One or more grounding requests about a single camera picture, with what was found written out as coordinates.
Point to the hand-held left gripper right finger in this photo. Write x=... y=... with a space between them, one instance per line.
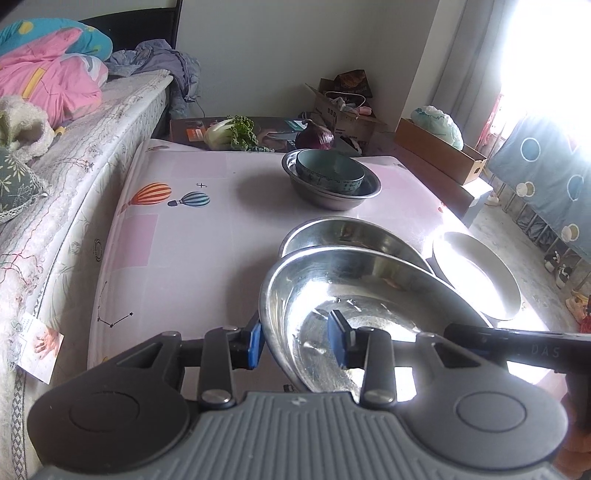
x=339 y=341

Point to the dark flat printed box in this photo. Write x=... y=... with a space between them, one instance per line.
x=189 y=129

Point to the long cardboard box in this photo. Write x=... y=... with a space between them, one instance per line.
x=434 y=148

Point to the white curtain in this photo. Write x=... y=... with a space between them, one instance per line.
x=461 y=55

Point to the brown crumpled bag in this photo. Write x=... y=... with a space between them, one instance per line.
x=353 y=81

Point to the pink and blue quilt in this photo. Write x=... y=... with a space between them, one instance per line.
x=46 y=78

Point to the large brown carton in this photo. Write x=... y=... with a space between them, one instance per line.
x=461 y=196

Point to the white shoes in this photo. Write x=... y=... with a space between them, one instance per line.
x=493 y=198

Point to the green leaf-print pillow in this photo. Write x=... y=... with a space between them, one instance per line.
x=14 y=184

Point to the red onion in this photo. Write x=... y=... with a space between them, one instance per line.
x=314 y=136

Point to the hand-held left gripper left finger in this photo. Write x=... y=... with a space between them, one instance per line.
x=255 y=345

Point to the blue ceramic bowl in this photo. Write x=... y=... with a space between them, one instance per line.
x=332 y=177

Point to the shallow steel plate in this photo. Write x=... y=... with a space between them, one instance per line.
x=351 y=235
x=323 y=286

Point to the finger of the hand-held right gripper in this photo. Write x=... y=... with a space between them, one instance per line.
x=475 y=340

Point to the blue dotted hanging blanket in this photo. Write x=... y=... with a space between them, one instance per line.
x=545 y=184

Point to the grey crumpled clothes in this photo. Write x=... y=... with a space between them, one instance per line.
x=161 y=60

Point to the pink packet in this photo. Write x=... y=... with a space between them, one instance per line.
x=365 y=110

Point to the green leafy cabbage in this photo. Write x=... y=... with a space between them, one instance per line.
x=219 y=134

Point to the white photo card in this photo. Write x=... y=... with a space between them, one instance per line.
x=41 y=346

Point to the white ceramic plate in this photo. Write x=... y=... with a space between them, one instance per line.
x=480 y=272

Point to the black headboard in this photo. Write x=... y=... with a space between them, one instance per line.
x=138 y=23

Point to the pink hanging garment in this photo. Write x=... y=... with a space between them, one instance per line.
x=491 y=120

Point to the open cardboard box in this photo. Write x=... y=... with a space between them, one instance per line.
x=351 y=127

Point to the pink printed tablecloth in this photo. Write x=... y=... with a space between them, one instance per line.
x=207 y=240

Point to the white fluffy cloth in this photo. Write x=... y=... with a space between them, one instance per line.
x=27 y=124

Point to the black and white slippers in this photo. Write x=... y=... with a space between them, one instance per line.
x=558 y=270

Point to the pale green plastic bag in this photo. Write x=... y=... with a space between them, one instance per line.
x=438 y=122

